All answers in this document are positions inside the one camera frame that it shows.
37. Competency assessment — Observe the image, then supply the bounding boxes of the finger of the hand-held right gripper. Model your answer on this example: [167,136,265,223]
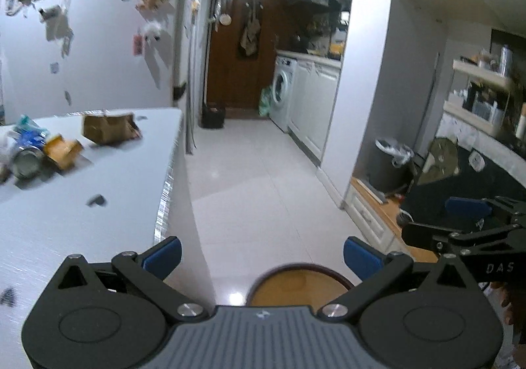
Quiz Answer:
[402,223,465,255]
[446,196,526,226]

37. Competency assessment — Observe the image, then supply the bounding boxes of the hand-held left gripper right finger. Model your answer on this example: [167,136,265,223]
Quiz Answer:
[316,236,473,322]

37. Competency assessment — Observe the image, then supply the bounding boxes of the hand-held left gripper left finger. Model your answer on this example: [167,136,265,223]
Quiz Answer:
[53,236,208,323]

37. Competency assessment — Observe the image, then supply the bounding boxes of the yellow bin with brown rim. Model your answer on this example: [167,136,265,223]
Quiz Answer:
[247,263,354,307]

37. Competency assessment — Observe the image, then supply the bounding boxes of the yellow cardboard box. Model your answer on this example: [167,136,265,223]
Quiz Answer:
[42,135,85,171]

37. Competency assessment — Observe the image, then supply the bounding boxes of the metal can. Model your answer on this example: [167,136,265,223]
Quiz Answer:
[10,145,44,180]

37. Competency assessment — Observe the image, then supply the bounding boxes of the blue and white snack packet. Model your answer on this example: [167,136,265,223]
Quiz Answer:
[14,128,48,148]

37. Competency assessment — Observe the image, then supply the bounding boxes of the teal packet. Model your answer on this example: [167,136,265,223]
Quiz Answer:
[16,114,40,131]

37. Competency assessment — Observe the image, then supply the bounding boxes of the person's right hand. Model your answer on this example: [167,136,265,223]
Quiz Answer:
[501,284,516,324]

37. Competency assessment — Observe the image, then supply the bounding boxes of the black printed cloth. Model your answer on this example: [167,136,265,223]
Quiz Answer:
[400,136,526,258]

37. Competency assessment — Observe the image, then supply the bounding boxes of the low white drawer cabinet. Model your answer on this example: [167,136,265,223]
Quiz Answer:
[343,176,439,263]

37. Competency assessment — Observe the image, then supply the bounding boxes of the grey bin with white liner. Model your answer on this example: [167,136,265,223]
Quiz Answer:
[372,138,415,195]

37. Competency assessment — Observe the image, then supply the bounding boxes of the white shelf with bottles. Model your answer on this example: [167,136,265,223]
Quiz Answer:
[444,46,526,140]

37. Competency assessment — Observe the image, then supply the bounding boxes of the black crate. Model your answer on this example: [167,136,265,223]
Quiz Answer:
[201,103,226,130]

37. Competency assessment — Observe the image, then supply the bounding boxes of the white kitchen cabinet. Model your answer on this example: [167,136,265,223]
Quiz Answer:
[288,57,343,166]

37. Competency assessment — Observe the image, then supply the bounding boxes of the green bag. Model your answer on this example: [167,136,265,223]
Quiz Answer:
[258,85,274,118]

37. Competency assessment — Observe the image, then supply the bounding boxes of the white washing machine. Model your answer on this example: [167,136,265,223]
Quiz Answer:
[269,56,298,134]

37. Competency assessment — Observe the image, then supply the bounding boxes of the brown wooden door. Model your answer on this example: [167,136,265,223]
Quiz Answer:
[205,0,288,109]

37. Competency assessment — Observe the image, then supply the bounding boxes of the silver refrigerator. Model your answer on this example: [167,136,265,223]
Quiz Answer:
[170,0,208,156]

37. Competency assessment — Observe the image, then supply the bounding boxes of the white plush toy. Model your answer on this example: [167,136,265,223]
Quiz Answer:
[142,21,163,41]

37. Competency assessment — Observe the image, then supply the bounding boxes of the hanging beige cloth bag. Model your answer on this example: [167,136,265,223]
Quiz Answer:
[239,3,262,60]

